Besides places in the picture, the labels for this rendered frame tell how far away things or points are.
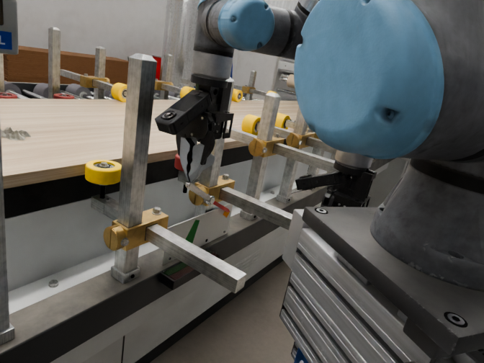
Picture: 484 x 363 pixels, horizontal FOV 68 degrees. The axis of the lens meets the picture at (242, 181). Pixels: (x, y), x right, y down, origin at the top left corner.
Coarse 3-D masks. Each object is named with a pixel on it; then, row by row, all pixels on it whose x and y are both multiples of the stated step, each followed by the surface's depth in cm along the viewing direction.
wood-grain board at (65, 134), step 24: (24, 120) 108; (48, 120) 113; (72, 120) 118; (96, 120) 123; (120, 120) 130; (240, 120) 175; (24, 144) 88; (48, 144) 91; (72, 144) 95; (96, 144) 98; (120, 144) 103; (168, 144) 112; (240, 144) 136; (24, 168) 75; (48, 168) 77; (72, 168) 81
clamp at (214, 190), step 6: (222, 180) 98; (228, 180) 99; (198, 186) 91; (204, 186) 92; (216, 186) 93; (222, 186) 95; (228, 186) 98; (192, 192) 91; (210, 192) 92; (216, 192) 94; (192, 198) 92; (198, 198) 91; (216, 198) 95; (198, 204) 91; (204, 204) 93
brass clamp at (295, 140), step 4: (292, 132) 131; (288, 136) 129; (292, 136) 128; (296, 136) 127; (300, 136) 128; (304, 136) 130; (308, 136) 133; (312, 136) 136; (288, 140) 129; (292, 140) 128; (296, 140) 127; (300, 140) 128; (304, 140) 131; (288, 144) 129; (292, 144) 128; (296, 144) 128; (300, 144) 128; (304, 144) 132
